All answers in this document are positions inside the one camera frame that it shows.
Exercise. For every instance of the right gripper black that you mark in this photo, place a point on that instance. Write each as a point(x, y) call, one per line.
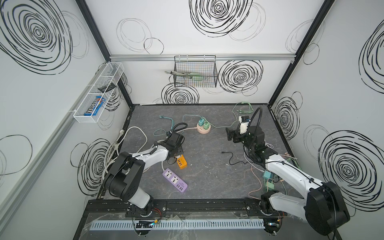
point(234, 135)

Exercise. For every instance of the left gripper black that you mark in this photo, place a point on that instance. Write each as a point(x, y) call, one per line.
point(175, 143)

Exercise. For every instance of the orange power strip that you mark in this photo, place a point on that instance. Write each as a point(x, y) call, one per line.
point(181, 161)

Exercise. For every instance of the round pink power strip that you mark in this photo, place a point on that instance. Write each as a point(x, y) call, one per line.
point(203, 131)

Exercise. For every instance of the teal plug adapter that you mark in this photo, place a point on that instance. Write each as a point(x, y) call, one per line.
point(201, 122)

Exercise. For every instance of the green plug adapter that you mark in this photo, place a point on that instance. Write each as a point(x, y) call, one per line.
point(206, 125)

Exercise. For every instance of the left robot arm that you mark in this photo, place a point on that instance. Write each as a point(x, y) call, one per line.
point(124, 175)

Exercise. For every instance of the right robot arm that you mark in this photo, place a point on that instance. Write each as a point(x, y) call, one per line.
point(321, 204)

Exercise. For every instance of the purple power strip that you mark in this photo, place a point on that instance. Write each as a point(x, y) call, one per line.
point(177, 182)

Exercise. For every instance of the metal tongs in basket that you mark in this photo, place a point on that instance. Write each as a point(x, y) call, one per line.
point(189, 75)

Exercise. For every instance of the blue candy packet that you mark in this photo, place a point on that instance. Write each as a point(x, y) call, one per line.
point(95, 106)

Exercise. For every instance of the black remote control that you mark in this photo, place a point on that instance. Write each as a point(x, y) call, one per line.
point(107, 88)

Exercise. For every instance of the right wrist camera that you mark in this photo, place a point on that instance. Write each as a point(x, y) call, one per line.
point(243, 125)

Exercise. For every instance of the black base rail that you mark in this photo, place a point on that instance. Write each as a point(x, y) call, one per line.
point(163, 208)

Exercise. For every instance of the black wire wall basket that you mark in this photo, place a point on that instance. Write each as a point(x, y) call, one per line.
point(202, 64)

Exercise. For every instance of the grey slotted cable duct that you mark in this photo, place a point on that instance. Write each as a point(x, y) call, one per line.
point(212, 224)

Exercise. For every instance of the white wire wall basket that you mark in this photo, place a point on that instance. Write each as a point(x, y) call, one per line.
point(110, 72)

